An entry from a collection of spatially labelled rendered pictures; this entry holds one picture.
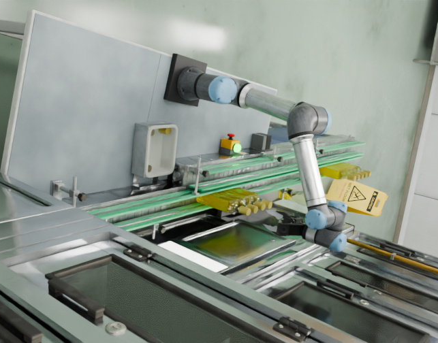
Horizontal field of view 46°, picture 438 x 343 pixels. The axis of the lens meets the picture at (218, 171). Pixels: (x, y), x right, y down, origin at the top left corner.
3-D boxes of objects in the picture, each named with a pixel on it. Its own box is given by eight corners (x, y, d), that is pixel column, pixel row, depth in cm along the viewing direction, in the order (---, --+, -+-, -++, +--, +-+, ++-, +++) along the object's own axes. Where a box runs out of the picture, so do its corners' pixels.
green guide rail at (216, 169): (190, 171, 231) (204, 175, 226) (190, 169, 231) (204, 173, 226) (355, 141, 366) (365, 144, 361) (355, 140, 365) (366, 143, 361)
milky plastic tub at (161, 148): (131, 173, 221) (145, 178, 216) (135, 122, 216) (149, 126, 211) (160, 169, 235) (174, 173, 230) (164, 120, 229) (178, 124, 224)
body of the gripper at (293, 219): (288, 230, 222) (313, 239, 214) (278, 233, 215) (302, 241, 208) (291, 213, 220) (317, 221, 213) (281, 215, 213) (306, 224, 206)
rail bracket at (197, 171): (181, 190, 230) (202, 198, 222) (185, 154, 226) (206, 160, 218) (186, 190, 232) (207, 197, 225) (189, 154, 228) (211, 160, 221)
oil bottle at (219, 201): (195, 201, 240) (231, 214, 228) (197, 190, 239) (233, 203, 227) (204, 199, 245) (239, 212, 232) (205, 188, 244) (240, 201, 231)
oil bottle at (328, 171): (310, 172, 325) (352, 184, 309) (312, 164, 324) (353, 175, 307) (315, 171, 330) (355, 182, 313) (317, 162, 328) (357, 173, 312)
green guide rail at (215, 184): (188, 187, 233) (201, 191, 228) (189, 184, 233) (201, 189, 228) (353, 152, 368) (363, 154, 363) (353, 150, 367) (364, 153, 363)
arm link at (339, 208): (338, 206, 193) (332, 233, 195) (351, 203, 202) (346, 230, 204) (320, 200, 198) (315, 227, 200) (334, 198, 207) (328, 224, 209)
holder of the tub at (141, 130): (130, 185, 223) (142, 190, 218) (135, 122, 216) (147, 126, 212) (158, 180, 236) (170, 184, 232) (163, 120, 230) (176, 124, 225)
